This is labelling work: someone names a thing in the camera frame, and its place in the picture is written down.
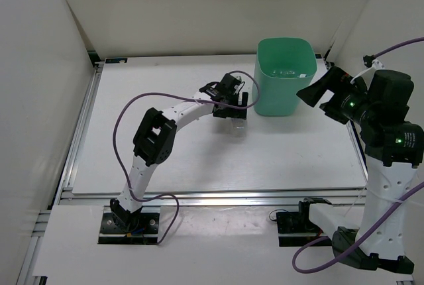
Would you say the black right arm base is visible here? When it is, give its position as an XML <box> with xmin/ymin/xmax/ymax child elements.
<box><xmin>268</xmin><ymin>198</ymin><xmax>331</xmax><ymax>247</ymax></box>

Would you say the aluminium table frame rail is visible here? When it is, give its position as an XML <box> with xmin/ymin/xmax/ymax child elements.
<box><xmin>19</xmin><ymin>53</ymin><xmax>415</xmax><ymax>285</ymax></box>

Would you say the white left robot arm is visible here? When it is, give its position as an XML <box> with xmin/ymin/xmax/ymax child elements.
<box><xmin>110</xmin><ymin>73</ymin><xmax>248</xmax><ymax>233</ymax></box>

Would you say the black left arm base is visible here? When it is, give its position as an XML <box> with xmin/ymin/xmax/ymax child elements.
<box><xmin>97</xmin><ymin>198</ymin><xmax>160</xmax><ymax>245</ymax></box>

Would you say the clear bottle white label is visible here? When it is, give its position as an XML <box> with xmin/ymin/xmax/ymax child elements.
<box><xmin>231</xmin><ymin>118</ymin><xmax>247</xmax><ymax>137</ymax></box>

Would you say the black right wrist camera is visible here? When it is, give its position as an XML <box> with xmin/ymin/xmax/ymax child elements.
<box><xmin>368</xmin><ymin>70</ymin><xmax>414</xmax><ymax>124</ymax></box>

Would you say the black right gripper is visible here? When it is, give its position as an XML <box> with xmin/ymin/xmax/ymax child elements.
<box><xmin>296</xmin><ymin>66</ymin><xmax>378</xmax><ymax>127</ymax></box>

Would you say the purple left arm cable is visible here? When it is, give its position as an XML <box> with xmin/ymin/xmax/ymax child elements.
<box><xmin>113</xmin><ymin>70</ymin><xmax>261</xmax><ymax>245</ymax></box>

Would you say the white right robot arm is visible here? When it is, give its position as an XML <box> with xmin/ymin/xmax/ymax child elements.
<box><xmin>297</xmin><ymin>66</ymin><xmax>423</xmax><ymax>274</ymax></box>

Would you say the clear unlabeled plastic bottle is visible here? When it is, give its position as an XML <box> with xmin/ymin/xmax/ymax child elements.
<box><xmin>270</xmin><ymin>69</ymin><xmax>298</xmax><ymax>78</ymax></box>

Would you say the green plastic bin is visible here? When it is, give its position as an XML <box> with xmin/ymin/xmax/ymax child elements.
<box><xmin>252</xmin><ymin>37</ymin><xmax>317</xmax><ymax>117</ymax></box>

